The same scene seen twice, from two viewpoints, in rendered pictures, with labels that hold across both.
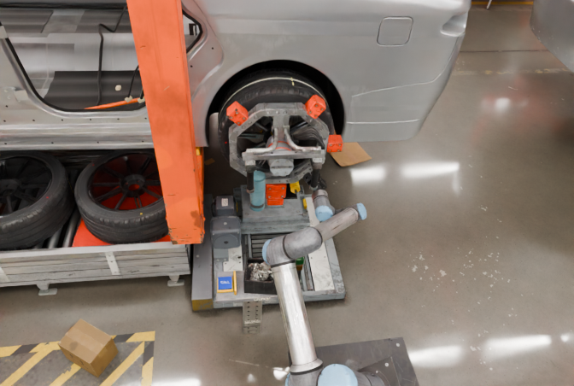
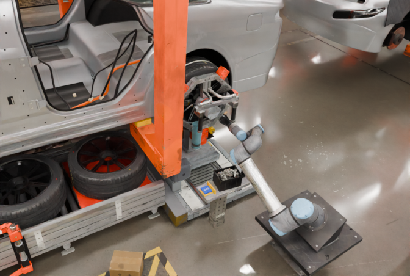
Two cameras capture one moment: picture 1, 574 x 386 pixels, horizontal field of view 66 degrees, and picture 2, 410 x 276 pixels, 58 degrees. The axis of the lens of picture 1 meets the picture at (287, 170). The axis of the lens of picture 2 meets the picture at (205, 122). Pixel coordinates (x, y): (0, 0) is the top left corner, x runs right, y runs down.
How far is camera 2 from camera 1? 136 cm
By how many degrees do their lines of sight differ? 20
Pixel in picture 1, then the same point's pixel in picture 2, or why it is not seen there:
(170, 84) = (178, 64)
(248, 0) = not seen: hidden behind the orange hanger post
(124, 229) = (121, 182)
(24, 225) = (50, 200)
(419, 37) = (266, 23)
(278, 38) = (197, 36)
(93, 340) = (132, 258)
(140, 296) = (135, 231)
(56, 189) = (58, 172)
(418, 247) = (280, 151)
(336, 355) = not seen: hidden behind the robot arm
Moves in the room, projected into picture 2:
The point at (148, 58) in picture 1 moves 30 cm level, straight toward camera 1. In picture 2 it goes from (169, 50) to (201, 68)
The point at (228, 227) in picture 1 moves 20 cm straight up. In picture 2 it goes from (183, 163) to (184, 146)
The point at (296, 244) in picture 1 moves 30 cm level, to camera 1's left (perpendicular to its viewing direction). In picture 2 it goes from (252, 144) to (216, 151)
